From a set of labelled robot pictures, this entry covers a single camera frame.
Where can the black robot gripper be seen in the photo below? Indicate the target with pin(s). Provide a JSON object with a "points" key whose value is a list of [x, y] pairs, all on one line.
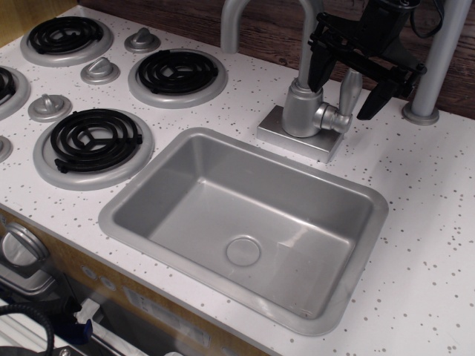
{"points": [[356, 43]]}

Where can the silver faucet lever handle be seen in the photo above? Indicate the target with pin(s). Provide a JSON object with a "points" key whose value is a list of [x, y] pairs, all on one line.
{"points": [[339, 119]]}

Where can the silver gooseneck faucet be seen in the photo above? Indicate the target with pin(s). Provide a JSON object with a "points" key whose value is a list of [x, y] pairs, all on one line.
{"points": [[296, 126]]}

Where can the grey support pole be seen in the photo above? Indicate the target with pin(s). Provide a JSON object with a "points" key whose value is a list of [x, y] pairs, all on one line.
{"points": [[422, 110]]}

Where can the black back-right burner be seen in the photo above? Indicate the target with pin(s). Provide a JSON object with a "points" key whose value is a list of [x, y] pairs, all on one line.
{"points": [[177, 78]]}

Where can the grey plastic sink basin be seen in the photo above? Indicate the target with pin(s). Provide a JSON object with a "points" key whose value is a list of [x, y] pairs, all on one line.
{"points": [[287, 241]]}

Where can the silver top stove knob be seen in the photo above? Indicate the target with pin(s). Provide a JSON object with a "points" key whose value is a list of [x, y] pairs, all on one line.
{"points": [[143, 41]]}

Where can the silver middle stove knob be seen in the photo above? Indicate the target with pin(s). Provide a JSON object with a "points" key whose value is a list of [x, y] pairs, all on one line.
{"points": [[100, 72]]}

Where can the black front-right burner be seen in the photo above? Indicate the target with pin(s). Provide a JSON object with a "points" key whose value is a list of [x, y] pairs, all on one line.
{"points": [[93, 149]]}

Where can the black back-left burner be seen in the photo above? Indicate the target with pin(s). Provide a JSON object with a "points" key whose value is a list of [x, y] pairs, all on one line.
{"points": [[66, 41]]}

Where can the silver lower stove knob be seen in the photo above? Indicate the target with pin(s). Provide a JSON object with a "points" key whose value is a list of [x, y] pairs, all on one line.
{"points": [[49, 108]]}

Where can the black left edge burner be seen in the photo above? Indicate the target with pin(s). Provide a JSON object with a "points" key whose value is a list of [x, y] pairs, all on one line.
{"points": [[15, 91]]}

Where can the silver edge stove knob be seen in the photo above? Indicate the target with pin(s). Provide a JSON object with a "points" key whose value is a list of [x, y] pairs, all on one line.
{"points": [[6, 148]]}

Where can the silver oven dial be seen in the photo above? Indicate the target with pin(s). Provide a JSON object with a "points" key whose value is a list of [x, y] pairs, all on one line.
{"points": [[21, 247]]}

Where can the silver oven door handle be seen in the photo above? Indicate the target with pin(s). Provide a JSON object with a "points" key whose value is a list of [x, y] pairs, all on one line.
{"points": [[37, 286]]}

